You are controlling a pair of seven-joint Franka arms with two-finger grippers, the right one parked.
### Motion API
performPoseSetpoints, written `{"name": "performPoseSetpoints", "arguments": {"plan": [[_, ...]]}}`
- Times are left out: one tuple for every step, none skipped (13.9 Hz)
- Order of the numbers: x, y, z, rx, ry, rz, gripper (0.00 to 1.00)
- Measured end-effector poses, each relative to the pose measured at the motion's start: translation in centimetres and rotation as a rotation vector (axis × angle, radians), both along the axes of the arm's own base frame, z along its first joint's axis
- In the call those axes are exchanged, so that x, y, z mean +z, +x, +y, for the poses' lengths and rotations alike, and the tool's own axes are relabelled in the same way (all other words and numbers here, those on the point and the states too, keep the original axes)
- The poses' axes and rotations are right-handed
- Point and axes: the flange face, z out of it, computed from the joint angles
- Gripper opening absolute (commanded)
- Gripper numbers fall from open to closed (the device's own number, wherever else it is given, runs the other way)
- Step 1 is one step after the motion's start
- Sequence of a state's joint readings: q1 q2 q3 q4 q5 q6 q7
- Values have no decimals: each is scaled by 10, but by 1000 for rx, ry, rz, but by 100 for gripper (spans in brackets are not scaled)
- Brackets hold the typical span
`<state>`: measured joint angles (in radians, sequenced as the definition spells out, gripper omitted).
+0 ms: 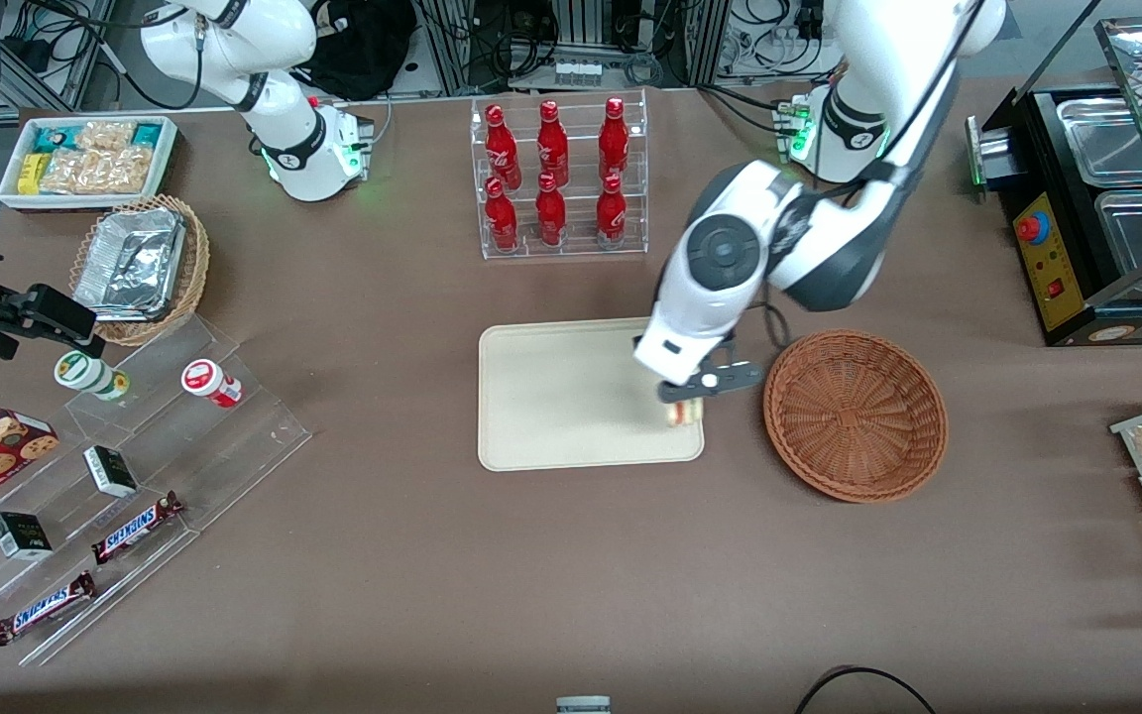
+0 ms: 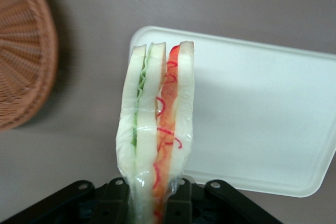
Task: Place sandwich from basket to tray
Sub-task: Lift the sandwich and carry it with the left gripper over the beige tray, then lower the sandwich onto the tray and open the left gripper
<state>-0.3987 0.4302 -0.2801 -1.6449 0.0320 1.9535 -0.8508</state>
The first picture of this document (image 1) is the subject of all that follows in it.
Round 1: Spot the aluminium foil tray stack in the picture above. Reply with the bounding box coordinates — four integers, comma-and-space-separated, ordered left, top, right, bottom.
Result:
71, 206, 186, 322

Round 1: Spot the beige rectangular tray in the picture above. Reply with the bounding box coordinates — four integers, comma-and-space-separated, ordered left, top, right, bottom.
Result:
477, 315, 706, 473

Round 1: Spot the brown round wicker basket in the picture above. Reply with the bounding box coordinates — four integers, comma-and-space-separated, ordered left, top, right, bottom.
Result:
763, 328, 950, 504

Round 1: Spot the light tan wicker basket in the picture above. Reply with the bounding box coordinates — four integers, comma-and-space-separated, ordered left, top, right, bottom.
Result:
69, 193, 211, 347

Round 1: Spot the green lid sunflower cup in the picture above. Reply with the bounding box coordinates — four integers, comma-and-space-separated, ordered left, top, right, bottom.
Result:
54, 350, 131, 402

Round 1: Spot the small black carton box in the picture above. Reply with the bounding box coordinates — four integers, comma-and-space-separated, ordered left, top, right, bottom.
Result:
83, 445, 140, 499
0, 512, 55, 562

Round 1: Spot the clear cracker bag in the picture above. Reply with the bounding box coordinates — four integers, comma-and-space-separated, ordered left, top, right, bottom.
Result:
75, 121, 136, 152
40, 147, 154, 195

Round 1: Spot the clear acrylic bottle rack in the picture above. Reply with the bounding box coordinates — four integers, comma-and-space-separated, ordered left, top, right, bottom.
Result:
470, 89, 649, 261

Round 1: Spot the red lid strawberry cup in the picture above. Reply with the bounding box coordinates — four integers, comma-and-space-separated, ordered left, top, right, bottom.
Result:
181, 359, 244, 410

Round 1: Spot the red cola bottle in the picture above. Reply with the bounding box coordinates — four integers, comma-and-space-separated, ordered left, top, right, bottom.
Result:
598, 96, 630, 182
534, 173, 568, 248
485, 177, 520, 253
485, 104, 523, 190
596, 174, 628, 250
536, 99, 571, 188

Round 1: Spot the white rectangular snack bin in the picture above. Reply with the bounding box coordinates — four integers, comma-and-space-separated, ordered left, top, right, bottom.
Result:
0, 115, 179, 212

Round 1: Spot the Snickers chocolate bar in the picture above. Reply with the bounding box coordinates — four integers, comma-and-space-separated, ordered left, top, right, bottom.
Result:
91, 490, 184, 567
0, 569, 97, 649

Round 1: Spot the clear acrylic stepped display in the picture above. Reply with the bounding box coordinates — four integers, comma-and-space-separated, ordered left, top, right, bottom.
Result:
0, 313, 313, 667

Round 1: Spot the black hot dog roller machine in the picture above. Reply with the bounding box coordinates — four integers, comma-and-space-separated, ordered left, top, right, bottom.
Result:
965, 16, 1142, 348

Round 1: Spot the black bag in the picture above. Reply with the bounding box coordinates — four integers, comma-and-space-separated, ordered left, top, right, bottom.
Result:
295, 0, 419, 102

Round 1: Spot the black loop cable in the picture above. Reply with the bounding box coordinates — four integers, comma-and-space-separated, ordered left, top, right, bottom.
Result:
793, 665, 939, 714

